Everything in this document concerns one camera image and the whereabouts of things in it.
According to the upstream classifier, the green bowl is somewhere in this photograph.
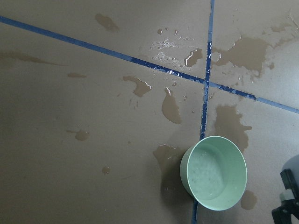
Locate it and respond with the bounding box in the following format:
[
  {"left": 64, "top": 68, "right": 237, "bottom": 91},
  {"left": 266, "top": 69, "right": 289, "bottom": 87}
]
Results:
[{"left": 180, "top": 136, "right": 248, "bottom": 211}]

